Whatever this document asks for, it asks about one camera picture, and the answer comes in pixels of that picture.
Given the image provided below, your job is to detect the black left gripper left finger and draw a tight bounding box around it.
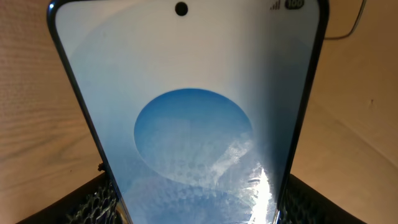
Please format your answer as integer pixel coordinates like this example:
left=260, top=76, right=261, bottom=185
left=18, top=163, right=124, bottom=224

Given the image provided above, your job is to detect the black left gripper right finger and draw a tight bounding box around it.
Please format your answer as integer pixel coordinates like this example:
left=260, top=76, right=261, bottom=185
left=277, top=174, right=364, bottom=224

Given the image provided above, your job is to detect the blue screen smartphone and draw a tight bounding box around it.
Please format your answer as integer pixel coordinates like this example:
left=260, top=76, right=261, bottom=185
left=47, top=0, right=330, bottom=224

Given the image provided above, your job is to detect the black charging cable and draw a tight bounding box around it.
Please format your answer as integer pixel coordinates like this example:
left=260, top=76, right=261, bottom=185
left=323, top=0, right=368, bottom=40

